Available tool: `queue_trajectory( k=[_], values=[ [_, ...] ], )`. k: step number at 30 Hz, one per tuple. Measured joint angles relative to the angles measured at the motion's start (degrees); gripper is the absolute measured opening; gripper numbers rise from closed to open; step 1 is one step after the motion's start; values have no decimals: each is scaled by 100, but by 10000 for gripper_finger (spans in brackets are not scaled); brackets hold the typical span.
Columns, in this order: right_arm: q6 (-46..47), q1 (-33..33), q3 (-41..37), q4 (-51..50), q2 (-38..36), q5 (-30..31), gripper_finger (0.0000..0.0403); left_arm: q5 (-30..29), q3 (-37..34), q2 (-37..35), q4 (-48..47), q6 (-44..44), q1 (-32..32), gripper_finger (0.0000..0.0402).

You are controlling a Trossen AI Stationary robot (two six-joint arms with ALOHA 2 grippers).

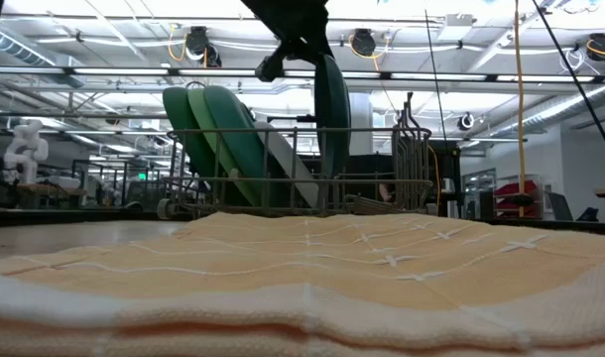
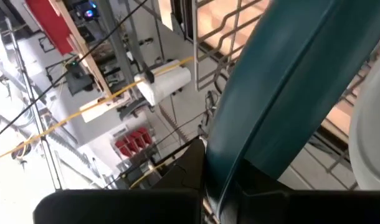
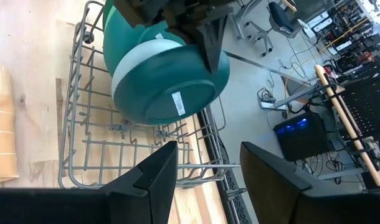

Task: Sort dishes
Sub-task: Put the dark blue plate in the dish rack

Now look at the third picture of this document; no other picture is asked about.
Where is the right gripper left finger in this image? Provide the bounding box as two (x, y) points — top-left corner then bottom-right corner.
(0, 140), (178, 224)

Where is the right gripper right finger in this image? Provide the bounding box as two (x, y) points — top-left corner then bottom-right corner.
(239, 142), (380, 224)

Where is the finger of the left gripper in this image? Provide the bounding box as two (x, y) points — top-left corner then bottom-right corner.
(194, 15), (229, 75)

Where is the pale blue plate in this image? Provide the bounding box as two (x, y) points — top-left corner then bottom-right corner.
(110, 39), (184, 97)

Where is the light green plate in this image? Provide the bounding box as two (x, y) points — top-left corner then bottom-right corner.
(104, 5), (118, 34)

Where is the dark green plate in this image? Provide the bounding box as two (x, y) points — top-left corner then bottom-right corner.
(102, 0), (115, 29)

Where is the black computer tower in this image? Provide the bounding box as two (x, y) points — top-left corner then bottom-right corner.
(273, 111), (334, 162)

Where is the blue swivel office chair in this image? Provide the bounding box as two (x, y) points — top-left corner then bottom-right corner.
(230, 0), (306, 57)

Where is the white power strip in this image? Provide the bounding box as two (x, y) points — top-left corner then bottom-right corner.
(259, 99), (287, 111)

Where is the wooden pole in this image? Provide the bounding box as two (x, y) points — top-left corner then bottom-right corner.
(314, 64), (380, 187)

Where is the black perforated panel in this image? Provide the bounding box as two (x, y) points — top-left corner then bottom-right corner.
(342, 71), (380, 153)

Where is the cluttered electronics shelf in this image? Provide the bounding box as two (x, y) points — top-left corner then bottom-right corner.
(302, 0), (380, 72)

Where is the grey wire dish rack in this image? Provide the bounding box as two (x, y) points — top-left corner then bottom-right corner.
(57, 0), (242, 190)

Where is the black floor cable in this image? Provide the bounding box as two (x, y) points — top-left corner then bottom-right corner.
(278, 37), (308, 80)

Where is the orange cable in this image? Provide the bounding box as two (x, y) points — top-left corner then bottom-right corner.
(317, 18), (370, 54)

